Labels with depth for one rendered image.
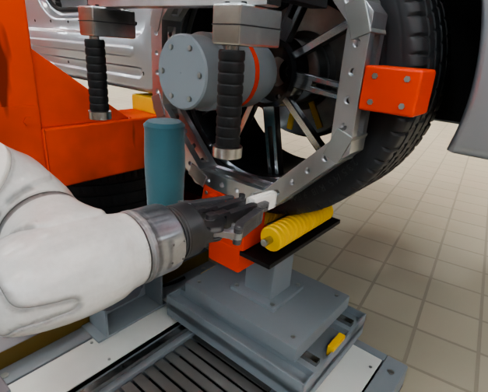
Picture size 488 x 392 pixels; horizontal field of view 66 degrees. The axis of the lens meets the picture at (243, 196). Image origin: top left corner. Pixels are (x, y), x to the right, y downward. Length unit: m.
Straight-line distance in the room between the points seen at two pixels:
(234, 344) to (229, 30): 0.82
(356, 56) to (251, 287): 0.72
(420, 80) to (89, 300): 0.53
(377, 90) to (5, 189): 0.53
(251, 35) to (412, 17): 0.31
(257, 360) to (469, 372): 0.71
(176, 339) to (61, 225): 0.87
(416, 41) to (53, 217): 0.60
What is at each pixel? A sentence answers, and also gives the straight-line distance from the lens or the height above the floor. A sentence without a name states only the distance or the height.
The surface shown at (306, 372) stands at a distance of 1.06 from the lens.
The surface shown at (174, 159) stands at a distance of 0.83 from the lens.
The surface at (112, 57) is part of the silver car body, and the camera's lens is 1.43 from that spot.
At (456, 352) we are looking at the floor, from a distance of 1.53.
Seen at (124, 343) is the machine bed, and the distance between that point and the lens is 1.23.
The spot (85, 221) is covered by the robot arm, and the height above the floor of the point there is 0.72.
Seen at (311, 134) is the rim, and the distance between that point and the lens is 0.83.
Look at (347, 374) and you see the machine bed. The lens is 1.19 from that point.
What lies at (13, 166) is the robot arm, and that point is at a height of 0.76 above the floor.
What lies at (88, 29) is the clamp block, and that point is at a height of 0.91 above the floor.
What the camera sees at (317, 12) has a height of 0.98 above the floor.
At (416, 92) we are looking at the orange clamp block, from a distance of 0.64.
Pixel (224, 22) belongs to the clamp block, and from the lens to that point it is 0.53.
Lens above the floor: 0.90
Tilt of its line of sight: 22 degrees down
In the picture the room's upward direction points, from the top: 4 degrees clockwise
